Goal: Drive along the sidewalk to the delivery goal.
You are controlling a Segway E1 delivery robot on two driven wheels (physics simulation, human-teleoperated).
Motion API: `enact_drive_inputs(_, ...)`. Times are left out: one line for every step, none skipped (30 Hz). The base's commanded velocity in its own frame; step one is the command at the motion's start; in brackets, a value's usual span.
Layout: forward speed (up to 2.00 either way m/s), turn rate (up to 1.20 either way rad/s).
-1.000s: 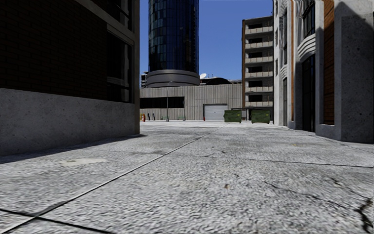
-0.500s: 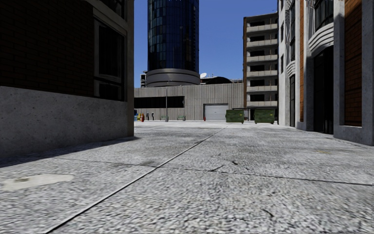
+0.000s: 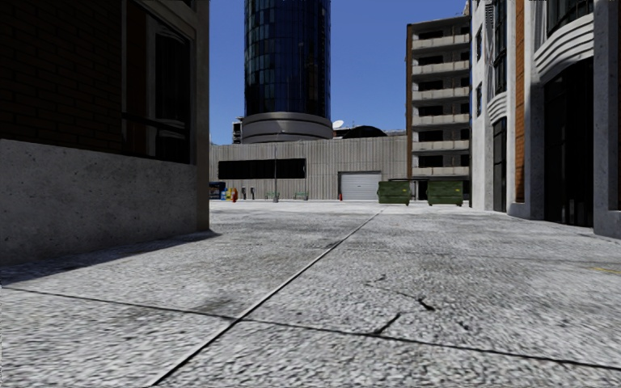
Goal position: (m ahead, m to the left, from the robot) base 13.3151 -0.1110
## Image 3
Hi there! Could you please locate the grey corrugated building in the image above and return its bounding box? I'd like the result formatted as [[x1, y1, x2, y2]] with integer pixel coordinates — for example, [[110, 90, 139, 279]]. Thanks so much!
[[209, 134, 409, 200]]

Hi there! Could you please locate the glass tower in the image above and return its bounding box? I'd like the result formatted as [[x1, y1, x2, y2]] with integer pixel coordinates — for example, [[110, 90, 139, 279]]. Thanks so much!
[[241, 0, 334, 145]]

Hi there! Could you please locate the pale concrete balcony building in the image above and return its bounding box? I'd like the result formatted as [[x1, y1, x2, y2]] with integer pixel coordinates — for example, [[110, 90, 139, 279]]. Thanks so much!
[[406, 14, 472, 201]]

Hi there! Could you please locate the green dumpster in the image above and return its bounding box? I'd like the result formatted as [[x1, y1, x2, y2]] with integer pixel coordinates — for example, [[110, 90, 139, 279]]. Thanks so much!
[[377, 180, 412, 206], [426, 180, 464, 207]]

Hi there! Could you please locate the white stone building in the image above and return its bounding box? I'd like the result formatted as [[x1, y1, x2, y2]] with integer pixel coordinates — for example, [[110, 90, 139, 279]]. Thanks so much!
[[470, 0, 621, 241]]

